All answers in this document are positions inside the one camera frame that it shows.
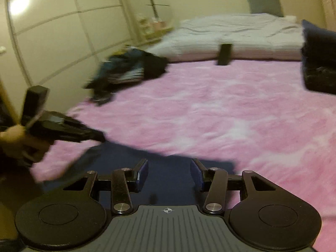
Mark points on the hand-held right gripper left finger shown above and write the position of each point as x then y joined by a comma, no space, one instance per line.
141,174

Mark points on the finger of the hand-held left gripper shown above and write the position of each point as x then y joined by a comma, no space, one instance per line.
93,136

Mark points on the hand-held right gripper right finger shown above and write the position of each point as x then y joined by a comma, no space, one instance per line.
196,173

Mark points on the navy blue garment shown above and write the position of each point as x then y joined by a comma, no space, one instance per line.
168,173

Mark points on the pile of dark clothes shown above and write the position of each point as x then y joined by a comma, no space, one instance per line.
118,63

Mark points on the person's left hand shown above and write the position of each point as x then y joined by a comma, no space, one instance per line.
18,141

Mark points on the striped garment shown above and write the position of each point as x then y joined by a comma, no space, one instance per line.
130,76

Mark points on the pink fluffy blanket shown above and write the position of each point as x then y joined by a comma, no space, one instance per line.
223,105

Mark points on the white wardrobe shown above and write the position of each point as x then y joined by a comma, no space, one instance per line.
57,36

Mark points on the small black box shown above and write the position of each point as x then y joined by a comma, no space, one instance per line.
224,54

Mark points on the small shelf with items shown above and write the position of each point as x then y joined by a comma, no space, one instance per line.
155,25

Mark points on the white duvet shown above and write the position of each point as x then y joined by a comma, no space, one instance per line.
236,31

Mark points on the folded navy garment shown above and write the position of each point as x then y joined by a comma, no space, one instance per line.
319,35

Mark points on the grey pillow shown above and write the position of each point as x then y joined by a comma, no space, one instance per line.
263,1

